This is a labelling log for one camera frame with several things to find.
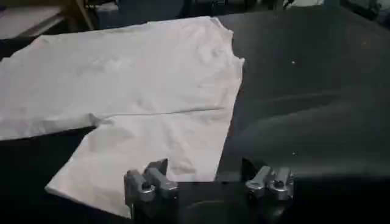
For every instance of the black table cloth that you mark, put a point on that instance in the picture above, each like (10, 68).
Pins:
(310, 100)

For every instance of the white printed T-shirt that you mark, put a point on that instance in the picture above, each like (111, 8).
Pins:
(146, 85)

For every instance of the pale wooden desk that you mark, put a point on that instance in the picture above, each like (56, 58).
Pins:
(27, 21)

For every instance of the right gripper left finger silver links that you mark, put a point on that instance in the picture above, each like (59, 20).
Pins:
(163, 182)

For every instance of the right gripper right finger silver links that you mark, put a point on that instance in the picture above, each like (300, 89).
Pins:
(280, 185)

